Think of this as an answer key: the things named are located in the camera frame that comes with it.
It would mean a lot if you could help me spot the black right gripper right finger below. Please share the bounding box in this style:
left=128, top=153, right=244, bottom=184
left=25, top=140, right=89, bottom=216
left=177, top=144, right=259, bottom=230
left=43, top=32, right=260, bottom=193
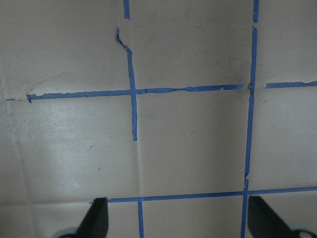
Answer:
left=248, top=196, right=292, bottom=238

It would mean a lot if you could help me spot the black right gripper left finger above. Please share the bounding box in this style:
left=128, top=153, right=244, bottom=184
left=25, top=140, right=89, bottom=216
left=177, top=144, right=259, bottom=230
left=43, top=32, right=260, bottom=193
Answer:
left=76, top=198, right=109, bottom=238

